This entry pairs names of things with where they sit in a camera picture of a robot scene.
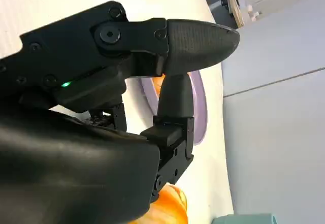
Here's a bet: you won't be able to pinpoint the pale green mug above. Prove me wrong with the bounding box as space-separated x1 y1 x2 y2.
212 213 279 224

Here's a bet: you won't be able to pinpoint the lilac plate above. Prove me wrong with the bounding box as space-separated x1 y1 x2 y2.
138 70 209 146

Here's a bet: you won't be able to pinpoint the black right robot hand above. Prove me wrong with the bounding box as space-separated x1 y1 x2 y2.
0 1 241 224

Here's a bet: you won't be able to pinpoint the orange and white bread roll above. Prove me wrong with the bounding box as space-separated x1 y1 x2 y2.
151 73 167 98
132 184 189 224

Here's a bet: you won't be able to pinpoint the wooden board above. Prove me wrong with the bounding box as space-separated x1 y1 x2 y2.
226 0 246 28

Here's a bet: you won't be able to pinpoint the small white fittings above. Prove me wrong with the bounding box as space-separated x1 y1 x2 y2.
243 4 264 21

